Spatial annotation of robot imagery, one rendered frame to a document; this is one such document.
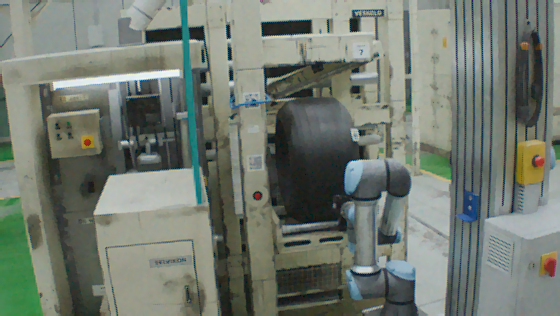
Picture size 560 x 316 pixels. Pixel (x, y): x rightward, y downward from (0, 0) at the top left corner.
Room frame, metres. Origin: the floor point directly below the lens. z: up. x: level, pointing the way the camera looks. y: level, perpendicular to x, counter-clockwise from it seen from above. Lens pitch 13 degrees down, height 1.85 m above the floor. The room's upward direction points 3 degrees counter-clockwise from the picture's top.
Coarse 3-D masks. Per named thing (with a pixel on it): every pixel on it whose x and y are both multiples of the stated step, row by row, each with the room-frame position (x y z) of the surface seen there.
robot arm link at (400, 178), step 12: (396, 168) 1.92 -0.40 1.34; (396, 180) 1.91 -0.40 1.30; (408, 180) 1.94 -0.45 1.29; (396, 192) 1.95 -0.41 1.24; (408, 192) 1.97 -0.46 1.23; (384, 204) 2.06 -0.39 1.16; (396, 204) 2.01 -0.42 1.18; (384, 216) 2.08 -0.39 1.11; (396, 216) 2.05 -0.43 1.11; (384, 228) 2.11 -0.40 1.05; (396, 228) 2.11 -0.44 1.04; (384, 240) 2.15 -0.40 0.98; (396, 240) 2.15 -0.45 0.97
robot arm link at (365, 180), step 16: (368, 160) 1.96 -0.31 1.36; (384, 160) 1.95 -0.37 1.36; (352, 176) 1.90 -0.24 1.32; (368, 176) 1.90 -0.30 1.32; (384, 176) 1.90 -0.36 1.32; (352, 192) 1.91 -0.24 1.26; (368, 192) 1.90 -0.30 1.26; (368, 208) 1.92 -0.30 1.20; (368, 224) 1.92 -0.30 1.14; (368, 240) 1.92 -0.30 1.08; (368, 256) 1.92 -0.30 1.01; (352, 272) 1.94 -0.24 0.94; (368, 272) 1.91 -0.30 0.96; (352, 288) 1.91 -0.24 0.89; (368, 288) 1.91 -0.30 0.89; (384, 288) 1.91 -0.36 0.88
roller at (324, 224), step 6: (300, 222) 2.59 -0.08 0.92; (306, 222) 2.59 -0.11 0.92; (312, 222) 2.59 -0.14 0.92; (318, 222) 2.59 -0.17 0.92; (324, 222) 2.59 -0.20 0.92; (330, 222) 2.60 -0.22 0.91; (336, 222) 2.60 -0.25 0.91; (282, 228) 2.56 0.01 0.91; (288, 228) 2.56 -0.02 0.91; (294, 228) 2.56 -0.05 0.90; (300, 228) 2.57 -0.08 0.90; (306, 228) 2.57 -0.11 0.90; (312, 228) 2.58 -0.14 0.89; (318, 228) 2.58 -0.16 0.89; (324, 228) 2.59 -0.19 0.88
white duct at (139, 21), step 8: (136, 0) 2.83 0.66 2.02; (144, 0) 2.81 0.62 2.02; (152, 0) 2.82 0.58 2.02; (160, 0) 2.84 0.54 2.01; (136, 8) 2.81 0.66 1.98; (144, 8) 2.81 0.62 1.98; (152, 8) 2.83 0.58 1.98; (136, 16) 2.80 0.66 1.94; (144, 16) 2.82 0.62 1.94; (136, 24) 2.81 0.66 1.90; (144, 24) 2.84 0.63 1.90
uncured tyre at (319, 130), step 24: (288, 120) 2.59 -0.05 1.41; (312, 120) 2.54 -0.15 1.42; (336, 120) 2.55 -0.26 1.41; (288, 144) 2.55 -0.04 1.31; (312, 144) 2.47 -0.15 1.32; (336, 144) 2.48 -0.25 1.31; (288, 168) 2.99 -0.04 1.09; (312, 168) 2.44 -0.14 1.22; (336, 168) 2.46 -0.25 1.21; (288, 192) 2.89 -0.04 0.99; (312, 192) 2.45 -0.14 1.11; (336, 192) 2.47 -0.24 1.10; (312, 216) 2.54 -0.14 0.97; (336, 216) 2.59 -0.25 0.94
